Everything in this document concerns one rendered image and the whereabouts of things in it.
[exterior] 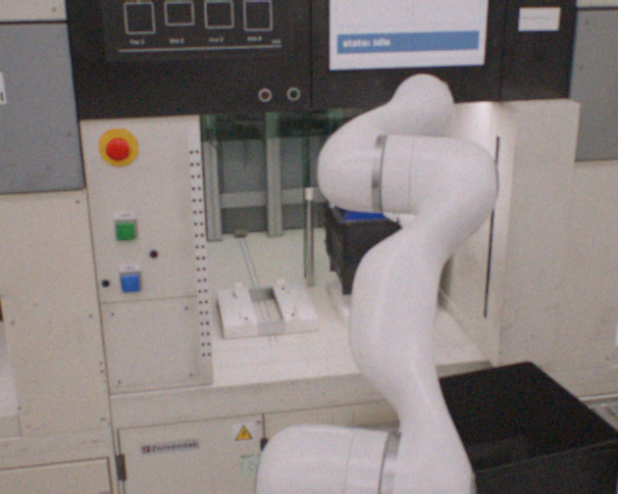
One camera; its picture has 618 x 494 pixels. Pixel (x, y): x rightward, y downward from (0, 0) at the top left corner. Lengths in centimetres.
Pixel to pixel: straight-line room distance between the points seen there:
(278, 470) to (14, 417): 87
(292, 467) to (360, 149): 39
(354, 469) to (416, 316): 19
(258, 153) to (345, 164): 138
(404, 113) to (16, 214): 72
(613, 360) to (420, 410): 104
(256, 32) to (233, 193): 104
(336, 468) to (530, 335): 88
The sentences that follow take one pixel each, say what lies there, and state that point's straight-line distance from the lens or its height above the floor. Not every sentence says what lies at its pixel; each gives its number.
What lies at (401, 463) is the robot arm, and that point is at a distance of 84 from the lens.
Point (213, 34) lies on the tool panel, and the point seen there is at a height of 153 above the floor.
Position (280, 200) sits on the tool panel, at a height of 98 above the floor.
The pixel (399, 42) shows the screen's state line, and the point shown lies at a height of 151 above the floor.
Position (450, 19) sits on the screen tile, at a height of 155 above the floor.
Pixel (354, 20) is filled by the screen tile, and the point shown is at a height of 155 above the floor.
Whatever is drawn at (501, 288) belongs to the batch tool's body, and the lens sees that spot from 159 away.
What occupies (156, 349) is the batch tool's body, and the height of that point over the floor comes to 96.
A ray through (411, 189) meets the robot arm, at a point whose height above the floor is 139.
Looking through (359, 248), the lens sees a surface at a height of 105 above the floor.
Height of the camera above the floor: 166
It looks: 20 degrees down
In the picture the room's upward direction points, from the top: 1 degrees counter-clockwise
